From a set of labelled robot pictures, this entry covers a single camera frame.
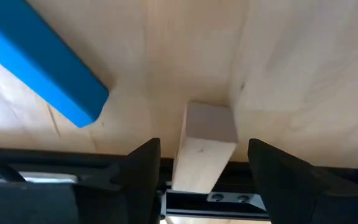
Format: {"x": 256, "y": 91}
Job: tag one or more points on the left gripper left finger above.
{"x": 120, "y": 196}

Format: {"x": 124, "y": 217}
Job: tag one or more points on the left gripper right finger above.
{"x": 306, "y": 199}

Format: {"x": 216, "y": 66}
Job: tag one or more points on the natural wooden block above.
{"x": 204, "y": 149}

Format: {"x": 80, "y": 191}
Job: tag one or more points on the thick blue long block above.
{"x": 36, "y": 56}

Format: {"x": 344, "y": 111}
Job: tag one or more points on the black aluminium frame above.
{"x": 191, "y": 203}

